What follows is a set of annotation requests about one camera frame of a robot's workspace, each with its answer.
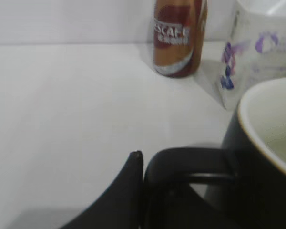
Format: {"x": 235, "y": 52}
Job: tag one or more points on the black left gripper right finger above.
{"x": 170, "y": 203}

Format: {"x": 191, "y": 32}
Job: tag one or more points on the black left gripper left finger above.
{"x": 118, "y": 207}

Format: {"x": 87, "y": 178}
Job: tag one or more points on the black mug white interior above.
{"x": 252, "y": 157}

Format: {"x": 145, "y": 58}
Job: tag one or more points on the brown nescafe coffee bottle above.
{"x": 178, "y": 36}

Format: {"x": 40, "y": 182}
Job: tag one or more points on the white milk bottle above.
{"x": 255, "y": 49}

